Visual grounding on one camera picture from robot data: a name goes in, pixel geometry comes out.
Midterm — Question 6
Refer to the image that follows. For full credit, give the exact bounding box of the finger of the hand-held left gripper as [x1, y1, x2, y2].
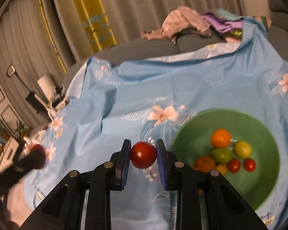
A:
[10, 149, 42, 180]

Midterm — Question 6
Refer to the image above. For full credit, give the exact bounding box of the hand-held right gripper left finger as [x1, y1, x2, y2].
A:
[19, 139, 132, 230]

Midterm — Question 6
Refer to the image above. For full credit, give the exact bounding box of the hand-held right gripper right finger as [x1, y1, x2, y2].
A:
[156, 138, 262, 230]

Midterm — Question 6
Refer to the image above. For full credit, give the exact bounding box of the red tomato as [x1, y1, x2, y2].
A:
[227, 159, 242, 173]
[30, 144, 48, 169]
[130, 141, 157, 169]
[243, 158, 256, 172]

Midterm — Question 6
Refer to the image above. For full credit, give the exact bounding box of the orange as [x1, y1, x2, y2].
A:
[211, 129, 231, 148]
[193, 156, 216, 173]

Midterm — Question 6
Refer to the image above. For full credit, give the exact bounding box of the small yellow-orange fruit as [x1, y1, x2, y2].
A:
[216, 163, 228, 175]

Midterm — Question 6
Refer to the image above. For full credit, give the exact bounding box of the green lime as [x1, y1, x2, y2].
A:
[210, 148, 232, 164]

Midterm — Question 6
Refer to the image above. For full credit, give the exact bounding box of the yellow-green mango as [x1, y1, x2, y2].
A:
[233, 141, 252, 159]

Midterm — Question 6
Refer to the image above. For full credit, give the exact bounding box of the green bowl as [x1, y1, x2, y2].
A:
[169, 108, 287, 211]

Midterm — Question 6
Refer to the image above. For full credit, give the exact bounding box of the white cabinet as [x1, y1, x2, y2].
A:
[0, 138, 21, 173]

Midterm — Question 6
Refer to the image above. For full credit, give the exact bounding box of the potted plant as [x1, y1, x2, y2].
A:
[11, 121, 29, 140]

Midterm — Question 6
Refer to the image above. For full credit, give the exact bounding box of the black stand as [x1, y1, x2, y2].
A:
[25, 90, 51, 121]

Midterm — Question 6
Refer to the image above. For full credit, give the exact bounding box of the blue floral bed sheet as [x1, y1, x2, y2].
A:
[23, 17, 288, 230]

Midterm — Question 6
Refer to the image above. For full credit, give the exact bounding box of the grey sofa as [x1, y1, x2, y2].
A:
[62, 0, 288, 89]

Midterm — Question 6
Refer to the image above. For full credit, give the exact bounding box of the pink-grey clothes pile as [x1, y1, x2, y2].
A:
[141, 6, 213, 45]

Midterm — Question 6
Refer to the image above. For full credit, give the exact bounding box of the yellow patterned curtain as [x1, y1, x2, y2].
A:
[67, 0, 118, 53]

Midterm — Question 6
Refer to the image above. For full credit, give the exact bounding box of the purple garment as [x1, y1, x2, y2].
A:
[202, 10, 246, 34]

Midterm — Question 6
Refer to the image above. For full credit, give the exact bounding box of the grey curtain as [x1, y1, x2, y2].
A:
[48, 0, 270, 63]

